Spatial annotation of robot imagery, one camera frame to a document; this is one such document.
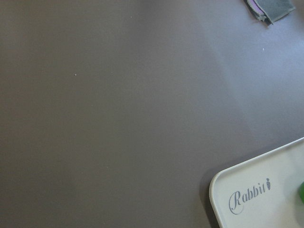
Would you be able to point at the beige rabbit print tray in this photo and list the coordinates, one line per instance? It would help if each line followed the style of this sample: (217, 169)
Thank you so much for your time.
(262, 192)

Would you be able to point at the pink folded cloth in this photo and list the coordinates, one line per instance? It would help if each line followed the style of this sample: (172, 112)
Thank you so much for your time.
(255, 10)

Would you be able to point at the green lime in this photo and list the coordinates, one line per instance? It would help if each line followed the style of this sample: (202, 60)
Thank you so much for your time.
(300, 192)

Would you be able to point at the grey folded cloth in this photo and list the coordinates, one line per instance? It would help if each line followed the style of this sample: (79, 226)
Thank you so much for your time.
(274, 10)

